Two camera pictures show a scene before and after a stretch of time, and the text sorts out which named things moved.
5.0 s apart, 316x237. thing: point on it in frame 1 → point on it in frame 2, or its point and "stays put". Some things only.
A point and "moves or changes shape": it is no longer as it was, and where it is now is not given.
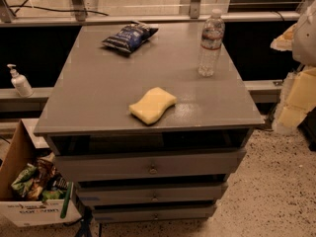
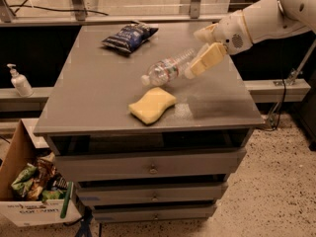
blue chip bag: [129, 37] stays put
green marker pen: [64, 204] stays put
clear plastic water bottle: [211, 41] moves or changes shape
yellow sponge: [151, 108] stays put
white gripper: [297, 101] → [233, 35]
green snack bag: [22, 183] stays put
